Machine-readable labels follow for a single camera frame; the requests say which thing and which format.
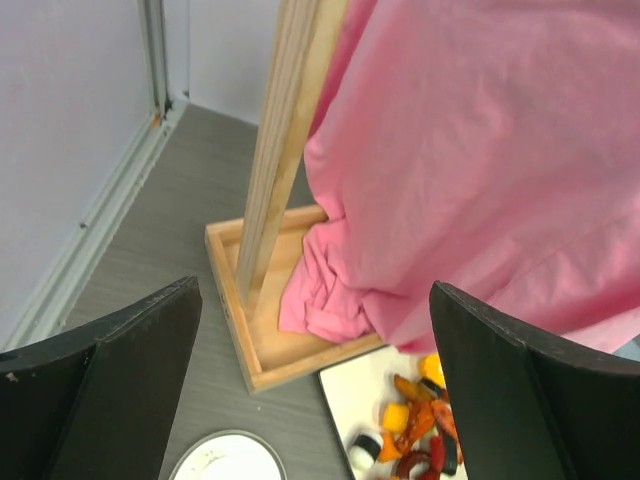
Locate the white square plate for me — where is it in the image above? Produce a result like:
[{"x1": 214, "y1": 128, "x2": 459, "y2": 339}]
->
[{"x1": 317, "y1": 344, "x2": 469, "y2": 480}]

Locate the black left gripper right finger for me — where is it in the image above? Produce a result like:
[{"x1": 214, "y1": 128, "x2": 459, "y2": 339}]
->
[{"x1": 429, "y1": 282, "x2": 639, "y2": 479}]

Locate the pink shirt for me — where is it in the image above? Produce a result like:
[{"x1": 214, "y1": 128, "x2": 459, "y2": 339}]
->
[{"x1": 279, "y1": 1, "x2": 639, "y2": 352}]

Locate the yellow round food piece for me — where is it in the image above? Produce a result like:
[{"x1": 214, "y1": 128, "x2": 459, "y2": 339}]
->
[{"x1": 419, "y1": 353, "x2": 446, "y2": 388}]

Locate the black white sushi roll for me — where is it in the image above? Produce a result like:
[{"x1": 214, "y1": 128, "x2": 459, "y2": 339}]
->
[{"x1": 347, "y1": 433, "x2": 383, "y2": 471}]

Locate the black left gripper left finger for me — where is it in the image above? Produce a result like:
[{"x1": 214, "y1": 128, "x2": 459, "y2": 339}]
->
[{"x1": 1, "y1": 277, "x2": 201, "y2": 479}]

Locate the wooden clothes rack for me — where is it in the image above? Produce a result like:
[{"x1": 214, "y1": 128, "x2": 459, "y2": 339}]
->
[{"x1": 205, "y1": 1, "x2": 382, "y2": 393}]

